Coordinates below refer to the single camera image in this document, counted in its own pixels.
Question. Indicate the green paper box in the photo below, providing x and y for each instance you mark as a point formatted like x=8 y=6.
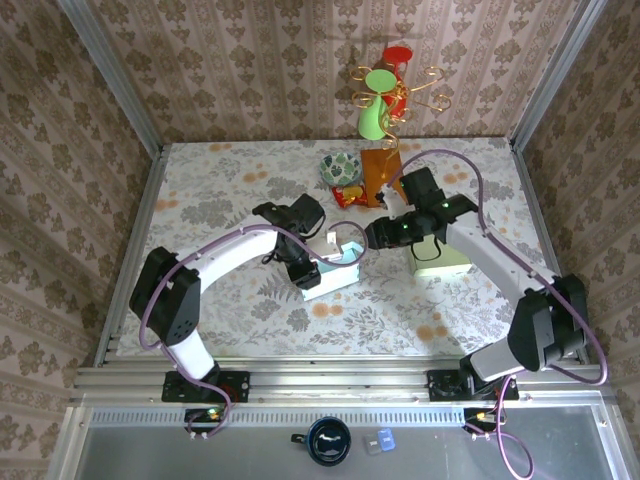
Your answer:
x=445 y=262

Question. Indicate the light blue paper box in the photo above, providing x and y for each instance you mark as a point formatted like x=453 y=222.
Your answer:
x=335 y=282

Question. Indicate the grey and black right robot arm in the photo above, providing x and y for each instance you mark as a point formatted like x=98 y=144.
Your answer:
x=480 y=250

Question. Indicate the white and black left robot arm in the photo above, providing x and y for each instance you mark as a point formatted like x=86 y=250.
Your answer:
x=235 y=252

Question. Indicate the small black connector box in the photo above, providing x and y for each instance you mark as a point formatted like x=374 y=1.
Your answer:
x=482 y=416
x=205 y=415

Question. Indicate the red snack packet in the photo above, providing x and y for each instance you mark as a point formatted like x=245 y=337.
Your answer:
x=350 y=196

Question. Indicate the brown wooden board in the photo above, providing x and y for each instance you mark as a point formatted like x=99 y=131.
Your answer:
x=375 y=175

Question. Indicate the leaf pattern bowl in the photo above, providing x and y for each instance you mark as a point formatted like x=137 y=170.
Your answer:
x=340 y=167

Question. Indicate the floral table cover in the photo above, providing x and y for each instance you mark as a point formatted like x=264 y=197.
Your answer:
x=375 y=320

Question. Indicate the green plastic goblet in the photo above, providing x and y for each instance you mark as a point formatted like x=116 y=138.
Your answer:
x=372 y=120

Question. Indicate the red plastic goblet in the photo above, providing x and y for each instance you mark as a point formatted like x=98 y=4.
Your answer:
x=398 y=54

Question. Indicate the small blue card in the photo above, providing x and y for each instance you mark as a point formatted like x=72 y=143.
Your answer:
x=386 y=439

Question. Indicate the small grey card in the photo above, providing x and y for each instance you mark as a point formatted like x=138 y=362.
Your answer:
x=371 y=445

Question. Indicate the dark blue mug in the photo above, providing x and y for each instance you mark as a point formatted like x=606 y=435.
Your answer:
x=327 y=442

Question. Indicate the grey metal tray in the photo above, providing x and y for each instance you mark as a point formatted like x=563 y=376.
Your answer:
x=450 y=450

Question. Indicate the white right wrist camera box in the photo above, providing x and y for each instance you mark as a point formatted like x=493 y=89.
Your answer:
x=392 y=202

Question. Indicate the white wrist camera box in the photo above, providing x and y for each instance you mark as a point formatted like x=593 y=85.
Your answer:
x=332 y=247
x=392 y=202

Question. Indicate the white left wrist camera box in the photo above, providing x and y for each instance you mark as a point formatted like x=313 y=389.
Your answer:
x=332 y=247

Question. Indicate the aluminium side rail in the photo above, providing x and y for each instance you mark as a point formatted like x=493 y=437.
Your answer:
x=135 y=240
x=540 y=210

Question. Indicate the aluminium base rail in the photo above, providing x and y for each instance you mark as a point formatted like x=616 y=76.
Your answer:
x=340 y=380

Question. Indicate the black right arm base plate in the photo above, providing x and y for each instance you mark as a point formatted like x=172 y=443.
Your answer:
x=440 y=387

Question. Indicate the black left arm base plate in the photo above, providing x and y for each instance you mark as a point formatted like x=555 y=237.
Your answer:
x=240 y=385

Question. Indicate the aluminium frame post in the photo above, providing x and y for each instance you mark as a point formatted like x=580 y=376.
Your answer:
x=115 y=75
x=555 y=75

